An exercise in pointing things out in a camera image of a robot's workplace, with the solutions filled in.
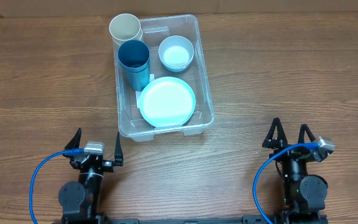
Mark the blue cable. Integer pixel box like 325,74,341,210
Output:
252,142,319,224
29,148,85,224

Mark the white label in bin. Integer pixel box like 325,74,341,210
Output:
135,73,155,108

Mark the grey bowl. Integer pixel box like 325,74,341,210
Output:
158,35,195,68

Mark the blue cup bottom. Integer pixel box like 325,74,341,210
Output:
117,40,150,75

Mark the right blue cable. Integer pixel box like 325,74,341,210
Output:
252,142,319,224

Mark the clear plastic storage bin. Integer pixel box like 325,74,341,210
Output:
109,14,214,142

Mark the left blue cable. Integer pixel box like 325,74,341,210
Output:
29,148,85,224

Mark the light blue plate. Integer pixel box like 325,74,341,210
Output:
139,77,196,128

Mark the blue cup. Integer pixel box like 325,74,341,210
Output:
124,70,150,91
117,40,150,75

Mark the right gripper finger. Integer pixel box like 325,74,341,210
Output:
262,118,288,149
298,124,316,143

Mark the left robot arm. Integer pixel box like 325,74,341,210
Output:
58,128,124,224

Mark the cream cup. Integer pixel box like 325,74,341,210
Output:
109,14,142,40
113,29,144,46

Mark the blue cup top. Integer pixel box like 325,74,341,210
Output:
124,70,150,91

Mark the light blue bowl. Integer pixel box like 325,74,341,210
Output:
164,64,188,72

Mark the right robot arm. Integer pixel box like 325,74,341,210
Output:
262,118,335,223

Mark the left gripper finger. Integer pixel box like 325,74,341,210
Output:
114,133,124,167
65,128,82,150

